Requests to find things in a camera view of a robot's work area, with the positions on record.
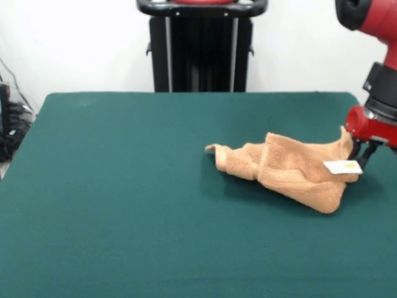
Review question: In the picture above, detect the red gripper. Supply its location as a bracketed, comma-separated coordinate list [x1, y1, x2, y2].
[345, 105, 397, 171]

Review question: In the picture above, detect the tan terry towel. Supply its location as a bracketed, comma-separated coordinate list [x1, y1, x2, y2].
[205, 125, 364, 215]

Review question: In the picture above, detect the dark green table cloth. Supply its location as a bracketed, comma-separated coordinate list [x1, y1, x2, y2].
[0, 91, 397, 298]

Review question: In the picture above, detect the black box device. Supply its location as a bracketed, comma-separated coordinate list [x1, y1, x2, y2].
[0, 83, 12, 161]

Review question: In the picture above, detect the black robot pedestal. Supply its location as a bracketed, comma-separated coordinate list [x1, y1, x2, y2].
[135, 0, 267, 93]

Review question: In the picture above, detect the black cable bundle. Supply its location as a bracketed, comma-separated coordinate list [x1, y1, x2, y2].
[6, 101, 35, 158]

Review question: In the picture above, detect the grey wall cable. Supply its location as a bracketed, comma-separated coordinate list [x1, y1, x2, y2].
[0, 57, 35, 113]

